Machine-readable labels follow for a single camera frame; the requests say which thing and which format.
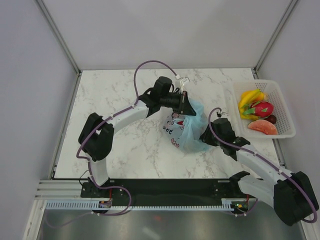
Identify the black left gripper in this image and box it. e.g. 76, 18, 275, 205
160, 91, 196, 117

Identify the light blue plastic bag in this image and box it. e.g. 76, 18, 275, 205
161, 99, 210, 153

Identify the yellow fake banana bunch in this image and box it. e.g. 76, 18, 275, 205
238, 89, 261, 121

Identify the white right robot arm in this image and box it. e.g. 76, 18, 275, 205
199, 118, 319, 226

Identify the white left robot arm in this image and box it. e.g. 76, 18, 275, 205
76, 76, 197, 197

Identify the fake watermelon slice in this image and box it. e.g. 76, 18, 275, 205
247, 119, 278, 135

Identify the red fake dragon fruit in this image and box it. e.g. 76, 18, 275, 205
243, 101, 274, 118

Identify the dark purple fake plum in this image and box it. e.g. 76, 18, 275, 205
264, 114, 277, 125

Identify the orange fake peach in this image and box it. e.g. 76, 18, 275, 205
257, 92, 268, 101

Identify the white plastic fruit basket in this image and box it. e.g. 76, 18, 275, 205
230, 79, 296, 139

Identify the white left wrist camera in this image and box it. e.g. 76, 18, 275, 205
174, 75, 190, 93

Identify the right aluminium corner post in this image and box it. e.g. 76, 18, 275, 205
251, 0, 300, 79

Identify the aluminium corner post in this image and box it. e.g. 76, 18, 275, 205
34, 0, 83, 76
251, 0, 300, 79

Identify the white slotted cable duct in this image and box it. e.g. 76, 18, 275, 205
45, 199, 234, 212

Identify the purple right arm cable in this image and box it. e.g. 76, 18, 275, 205
208, 107, 318, 223

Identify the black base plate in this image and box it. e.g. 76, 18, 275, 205
79, 177, 259, 207

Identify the aluminium frame rail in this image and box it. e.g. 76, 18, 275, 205
35, 180, 82, 200

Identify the left aluminium corner post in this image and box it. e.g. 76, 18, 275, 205
34, 0, 83, 76

